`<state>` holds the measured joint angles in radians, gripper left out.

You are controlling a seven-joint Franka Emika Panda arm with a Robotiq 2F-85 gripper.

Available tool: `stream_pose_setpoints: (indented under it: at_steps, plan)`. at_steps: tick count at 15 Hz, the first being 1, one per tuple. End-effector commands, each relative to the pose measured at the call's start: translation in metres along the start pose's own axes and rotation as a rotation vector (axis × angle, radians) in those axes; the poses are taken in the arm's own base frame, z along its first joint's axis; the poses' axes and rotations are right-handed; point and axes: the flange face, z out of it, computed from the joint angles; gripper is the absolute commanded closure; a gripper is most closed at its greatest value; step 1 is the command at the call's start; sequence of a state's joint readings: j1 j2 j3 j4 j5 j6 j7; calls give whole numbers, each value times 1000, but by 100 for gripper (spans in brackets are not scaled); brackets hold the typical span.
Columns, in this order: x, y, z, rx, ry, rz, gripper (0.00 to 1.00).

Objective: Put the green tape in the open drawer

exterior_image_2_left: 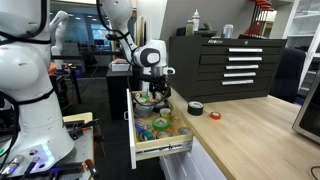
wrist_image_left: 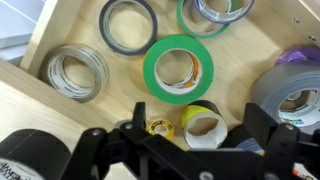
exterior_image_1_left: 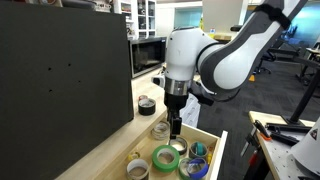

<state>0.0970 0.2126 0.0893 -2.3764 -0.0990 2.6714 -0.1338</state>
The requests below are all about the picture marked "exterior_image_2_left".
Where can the black metal tool chest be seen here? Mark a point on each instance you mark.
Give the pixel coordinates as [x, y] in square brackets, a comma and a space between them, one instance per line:
[200, 73]

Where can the light grey tape roll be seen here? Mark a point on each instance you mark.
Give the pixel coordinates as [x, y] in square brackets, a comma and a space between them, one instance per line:
[185, 132]

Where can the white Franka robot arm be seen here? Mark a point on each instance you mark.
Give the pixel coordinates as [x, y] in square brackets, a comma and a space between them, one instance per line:
[30, 66]

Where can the black office chair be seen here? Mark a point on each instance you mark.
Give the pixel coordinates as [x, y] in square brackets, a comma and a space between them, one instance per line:
[288, 73]

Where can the small dark jar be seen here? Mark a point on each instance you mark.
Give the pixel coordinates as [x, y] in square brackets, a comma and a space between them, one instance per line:
[189, 29]

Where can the blue tape roll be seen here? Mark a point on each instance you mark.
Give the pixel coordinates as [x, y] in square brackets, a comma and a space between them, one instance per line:
[140, 127]

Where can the small white green tape roll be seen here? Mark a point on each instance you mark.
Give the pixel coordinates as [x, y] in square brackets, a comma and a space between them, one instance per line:
[140, 100]

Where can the red bar clamps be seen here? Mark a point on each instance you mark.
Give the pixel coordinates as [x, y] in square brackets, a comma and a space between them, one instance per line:
[260, 20]

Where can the teal green tape roll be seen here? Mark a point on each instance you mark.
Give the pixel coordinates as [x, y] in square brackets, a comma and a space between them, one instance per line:
[146, 136]

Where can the silver metal can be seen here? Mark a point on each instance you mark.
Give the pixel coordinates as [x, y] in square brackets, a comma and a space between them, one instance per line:
[228, 31]

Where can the black pedestal cabinet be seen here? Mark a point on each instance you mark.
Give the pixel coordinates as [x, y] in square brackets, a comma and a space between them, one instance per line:
[116, 93]

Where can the small red tape roll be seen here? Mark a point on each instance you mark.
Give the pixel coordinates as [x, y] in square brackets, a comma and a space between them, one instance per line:
[215, 116]

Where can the dark grey tape roll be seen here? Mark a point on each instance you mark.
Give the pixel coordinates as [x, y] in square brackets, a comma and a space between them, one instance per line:
[164, 136]

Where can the wooden drawer with white front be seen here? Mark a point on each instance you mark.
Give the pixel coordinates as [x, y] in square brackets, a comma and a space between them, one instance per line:
[156, 145]

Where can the white squeeze bottle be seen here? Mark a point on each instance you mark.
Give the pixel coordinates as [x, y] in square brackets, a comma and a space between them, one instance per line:
[196, 21]

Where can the silver microwave oven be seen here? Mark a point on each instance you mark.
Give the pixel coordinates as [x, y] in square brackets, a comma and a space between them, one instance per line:
[308, 116]

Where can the white box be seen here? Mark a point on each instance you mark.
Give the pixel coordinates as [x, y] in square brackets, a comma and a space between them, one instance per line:
[120, 66]

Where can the white shelf unit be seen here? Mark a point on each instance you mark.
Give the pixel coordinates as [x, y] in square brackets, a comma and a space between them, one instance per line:
[308, 20]

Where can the large grey duct tape roll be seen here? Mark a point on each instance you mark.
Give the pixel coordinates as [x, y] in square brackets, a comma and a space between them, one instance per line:
[143, 111]

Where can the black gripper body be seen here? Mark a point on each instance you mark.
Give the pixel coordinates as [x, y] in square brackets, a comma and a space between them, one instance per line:
[156, 81]

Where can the yellow black striped tape roll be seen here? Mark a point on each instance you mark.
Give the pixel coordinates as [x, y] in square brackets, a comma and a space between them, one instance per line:
[165, 115]

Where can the black tool on chest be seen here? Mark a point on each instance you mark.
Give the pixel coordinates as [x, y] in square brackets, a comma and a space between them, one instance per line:
[205, 33]

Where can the white robot body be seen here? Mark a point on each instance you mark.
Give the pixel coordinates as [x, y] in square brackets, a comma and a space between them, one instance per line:
[85, 146]

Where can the black clamp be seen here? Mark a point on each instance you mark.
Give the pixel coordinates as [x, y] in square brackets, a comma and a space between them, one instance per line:
[78, 128]

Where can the white cabinet under workbench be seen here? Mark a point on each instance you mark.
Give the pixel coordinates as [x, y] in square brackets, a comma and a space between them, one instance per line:
[193, 166]

